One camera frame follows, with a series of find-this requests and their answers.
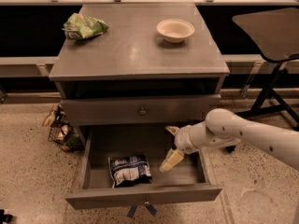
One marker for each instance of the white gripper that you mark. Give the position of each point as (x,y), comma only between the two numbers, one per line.
(183,139)

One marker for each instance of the blue chip bag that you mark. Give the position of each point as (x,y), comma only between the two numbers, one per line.
(128,171)

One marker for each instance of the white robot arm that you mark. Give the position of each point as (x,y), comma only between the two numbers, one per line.
(221,128)

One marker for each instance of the closed grey top drawer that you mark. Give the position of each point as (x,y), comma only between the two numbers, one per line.
(102,111)

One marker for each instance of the open grey middle drawer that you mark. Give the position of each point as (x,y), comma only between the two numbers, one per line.
(187,182)

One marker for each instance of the round brass top drawer knob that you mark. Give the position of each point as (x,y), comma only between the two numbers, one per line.
(142,111)

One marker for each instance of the grey wooden drawer cabinet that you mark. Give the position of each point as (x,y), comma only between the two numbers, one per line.
(131,59)

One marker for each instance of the green chip bag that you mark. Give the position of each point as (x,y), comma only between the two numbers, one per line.
(80,26)

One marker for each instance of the blue tape cross on floor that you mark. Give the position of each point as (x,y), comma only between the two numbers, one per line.
(134,209)

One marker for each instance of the white ceramic bowl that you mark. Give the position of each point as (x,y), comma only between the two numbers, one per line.
(175,30)

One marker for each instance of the black stand table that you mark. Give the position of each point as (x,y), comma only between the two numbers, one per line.
(276,34)

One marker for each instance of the wire basket with snacks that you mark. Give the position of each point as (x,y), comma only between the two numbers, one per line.
(61,132)

